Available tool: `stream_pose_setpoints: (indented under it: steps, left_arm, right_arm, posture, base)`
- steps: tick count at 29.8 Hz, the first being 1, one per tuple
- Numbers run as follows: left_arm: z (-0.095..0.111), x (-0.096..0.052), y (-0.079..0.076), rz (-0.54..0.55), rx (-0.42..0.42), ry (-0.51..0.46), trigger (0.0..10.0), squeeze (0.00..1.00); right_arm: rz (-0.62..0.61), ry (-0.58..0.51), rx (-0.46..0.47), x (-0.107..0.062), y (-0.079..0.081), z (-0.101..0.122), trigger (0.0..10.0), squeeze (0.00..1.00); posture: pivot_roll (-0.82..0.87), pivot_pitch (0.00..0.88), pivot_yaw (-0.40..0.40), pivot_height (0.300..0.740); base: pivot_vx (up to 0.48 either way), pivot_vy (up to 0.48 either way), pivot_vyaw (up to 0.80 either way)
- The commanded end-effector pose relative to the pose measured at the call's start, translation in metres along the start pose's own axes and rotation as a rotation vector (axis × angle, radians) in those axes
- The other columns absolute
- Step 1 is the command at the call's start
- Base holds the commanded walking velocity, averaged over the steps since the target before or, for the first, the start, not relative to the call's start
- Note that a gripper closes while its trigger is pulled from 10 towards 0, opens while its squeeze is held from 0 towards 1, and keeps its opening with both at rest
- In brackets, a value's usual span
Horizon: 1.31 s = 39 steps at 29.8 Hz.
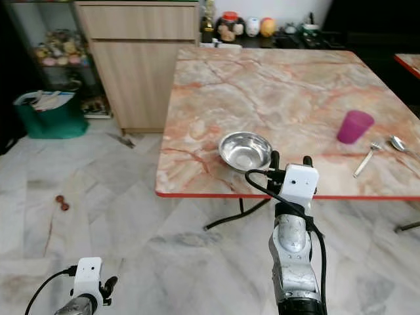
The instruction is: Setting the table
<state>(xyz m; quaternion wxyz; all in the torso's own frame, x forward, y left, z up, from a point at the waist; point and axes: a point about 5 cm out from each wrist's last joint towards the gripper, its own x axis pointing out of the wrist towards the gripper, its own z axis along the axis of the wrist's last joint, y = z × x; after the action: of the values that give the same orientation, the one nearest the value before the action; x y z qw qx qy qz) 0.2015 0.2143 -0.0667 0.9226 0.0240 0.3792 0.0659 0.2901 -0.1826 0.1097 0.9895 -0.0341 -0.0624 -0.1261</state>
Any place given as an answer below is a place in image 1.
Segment stainless steel bowl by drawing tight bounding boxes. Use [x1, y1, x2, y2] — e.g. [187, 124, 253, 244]
[219, 131, 273, 173]

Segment purple plastic cup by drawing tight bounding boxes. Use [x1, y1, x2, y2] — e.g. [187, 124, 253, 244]
[337, 110, 375, 145]

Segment silver metal fork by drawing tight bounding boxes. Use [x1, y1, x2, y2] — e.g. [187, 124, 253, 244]
[353, 140, 384, 179]

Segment silver metal spoon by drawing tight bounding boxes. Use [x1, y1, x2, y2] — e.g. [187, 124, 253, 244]
[388, 135, 418, 158]

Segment small brown floor object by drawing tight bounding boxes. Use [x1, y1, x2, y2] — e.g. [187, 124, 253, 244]
[55, 195, 71, 212]

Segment green white cup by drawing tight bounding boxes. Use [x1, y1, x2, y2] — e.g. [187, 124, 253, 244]
[302, 12, 323, 35]

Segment orange egg toy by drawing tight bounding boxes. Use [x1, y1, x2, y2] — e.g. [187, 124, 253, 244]
[260, 17, 277, 38]

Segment white egg toy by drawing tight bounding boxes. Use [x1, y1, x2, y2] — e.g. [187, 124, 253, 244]
[245, 16, 261, 39]

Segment jar with red lid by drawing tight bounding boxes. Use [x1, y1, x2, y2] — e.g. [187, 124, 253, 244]
[216, 11, 245, 44]

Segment white papers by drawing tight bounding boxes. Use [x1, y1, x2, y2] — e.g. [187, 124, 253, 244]
[29, 91, 76, 112]

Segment light wooden cabinet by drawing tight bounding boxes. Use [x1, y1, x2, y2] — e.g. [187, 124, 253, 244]
[73, 1, 201, 135]

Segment golden trophy figure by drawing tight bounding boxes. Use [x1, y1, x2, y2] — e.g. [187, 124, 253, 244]
[202, 0, 217, 33]

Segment black television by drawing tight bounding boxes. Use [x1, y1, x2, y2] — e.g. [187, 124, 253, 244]
[322, 0, 420, 35]

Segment glass display shelf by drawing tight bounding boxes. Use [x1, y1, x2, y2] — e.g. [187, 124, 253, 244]
[3, 0, 114, 120]

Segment small colourful figurines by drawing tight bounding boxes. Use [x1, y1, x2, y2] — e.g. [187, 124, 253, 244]
[34, 28, 94, 68]

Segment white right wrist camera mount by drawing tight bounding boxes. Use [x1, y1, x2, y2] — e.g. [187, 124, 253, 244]
[281, 164, 320, 205]

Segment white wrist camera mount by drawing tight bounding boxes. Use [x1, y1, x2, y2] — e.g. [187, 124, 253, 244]
[281, 164, 320, 205]
[73, 257, 103, 299]

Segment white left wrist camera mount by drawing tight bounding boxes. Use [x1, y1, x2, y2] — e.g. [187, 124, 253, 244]
[73, 257, 103, 299]

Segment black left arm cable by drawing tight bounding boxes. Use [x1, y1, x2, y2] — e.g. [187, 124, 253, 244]
[25, 265, 77, 315]

